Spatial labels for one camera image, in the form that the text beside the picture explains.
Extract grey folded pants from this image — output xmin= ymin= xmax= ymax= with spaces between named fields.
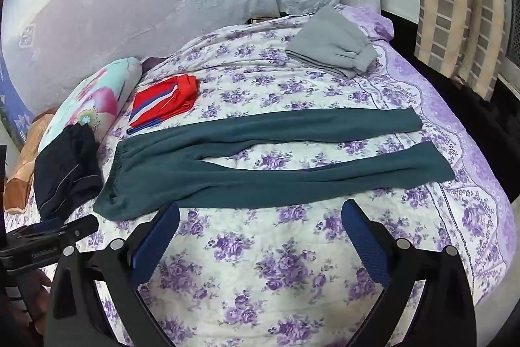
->
xmin=286 ymin=5 xmax=378 ymax=79

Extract red blue white folded garment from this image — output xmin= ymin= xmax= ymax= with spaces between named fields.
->
xmin=127 ymin=74 xmax=198 ymax=135

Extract dark navy folded pants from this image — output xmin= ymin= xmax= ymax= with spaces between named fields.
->
xmin=33 ymin=123 xmax=104 ymax=221

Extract beige grey checked curtain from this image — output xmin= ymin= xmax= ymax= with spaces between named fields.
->
xmin=415 ymin=0 xmax=506 ymax=100

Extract left hand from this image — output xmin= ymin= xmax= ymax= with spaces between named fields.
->
xmin=4 ymin=270 xmax=52 ymax=336

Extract dark teal pants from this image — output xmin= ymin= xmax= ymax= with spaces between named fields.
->
xmin=93 ymin=108 xmax=455 ymax=221

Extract orange brown pillow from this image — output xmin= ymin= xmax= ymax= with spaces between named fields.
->
xmin=3 ymin=107 xmax=57 ymax=215

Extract purple floral bed sheet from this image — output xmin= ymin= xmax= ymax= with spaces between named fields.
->
xmin=3 ymin=3 xmax=517 ymax=347

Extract floral pink teal pillow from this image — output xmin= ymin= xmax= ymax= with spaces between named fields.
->
xmin=38 ymin=57 xmax=143 ymax=152

